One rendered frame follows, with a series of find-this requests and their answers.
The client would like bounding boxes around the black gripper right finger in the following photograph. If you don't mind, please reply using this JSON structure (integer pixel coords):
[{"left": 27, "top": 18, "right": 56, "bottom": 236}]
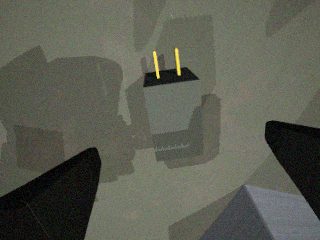
[{"left": 265, "top": 120, "right": 320, "bottom": 220}]

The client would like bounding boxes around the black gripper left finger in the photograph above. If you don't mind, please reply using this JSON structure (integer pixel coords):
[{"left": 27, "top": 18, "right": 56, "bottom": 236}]
[{"left": 0, "top": 147, "right": 101, "bottom": 240}]

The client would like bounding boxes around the two-prong plug with yellow prongs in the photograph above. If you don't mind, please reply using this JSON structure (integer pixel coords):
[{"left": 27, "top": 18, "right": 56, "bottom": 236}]
[{"left": 143, "top": 48, "right": 204, "bottom": 163}]

